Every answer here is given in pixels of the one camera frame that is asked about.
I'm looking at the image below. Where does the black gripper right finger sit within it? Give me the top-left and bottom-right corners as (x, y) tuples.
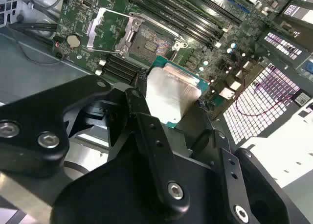
(180, 100), (313, 224)

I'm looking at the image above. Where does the silver topped CPU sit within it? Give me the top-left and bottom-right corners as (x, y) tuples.
(145, 55), (210, 129)

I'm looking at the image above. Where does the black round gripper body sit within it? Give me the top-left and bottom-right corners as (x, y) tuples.
(51, 145), (230, 224)

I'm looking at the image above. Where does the thin wire locking lever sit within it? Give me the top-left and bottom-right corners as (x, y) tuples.
(131, 12), (187, 44)

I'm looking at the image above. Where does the metal socket cover frame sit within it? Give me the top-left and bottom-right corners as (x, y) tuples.
(82, 8), (144, 57)

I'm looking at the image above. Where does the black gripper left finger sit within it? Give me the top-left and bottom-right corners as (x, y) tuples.
(0, 74), (191, 222)

